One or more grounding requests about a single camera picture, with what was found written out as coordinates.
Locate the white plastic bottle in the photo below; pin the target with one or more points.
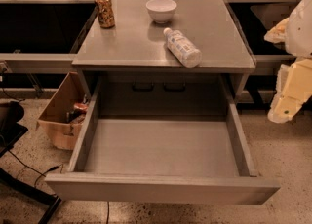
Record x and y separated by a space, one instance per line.
182 48

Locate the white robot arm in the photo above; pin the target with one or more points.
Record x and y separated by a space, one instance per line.
298 40

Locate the red snack packet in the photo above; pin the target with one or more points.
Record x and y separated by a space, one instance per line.
80 108

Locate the grey drawer cabinet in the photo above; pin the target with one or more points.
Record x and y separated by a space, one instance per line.
136 43

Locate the patterned drink can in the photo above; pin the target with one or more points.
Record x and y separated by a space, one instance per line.
105 13

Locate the brown cardboard box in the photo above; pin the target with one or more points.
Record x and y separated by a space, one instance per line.
61 124

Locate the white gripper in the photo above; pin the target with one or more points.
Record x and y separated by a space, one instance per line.
299 29

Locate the white ceramic bowl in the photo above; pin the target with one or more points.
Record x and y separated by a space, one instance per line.
161 11

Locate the grey top drawer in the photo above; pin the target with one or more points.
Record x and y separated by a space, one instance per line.
180 142

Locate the black stand base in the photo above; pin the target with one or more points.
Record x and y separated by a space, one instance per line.
28 162

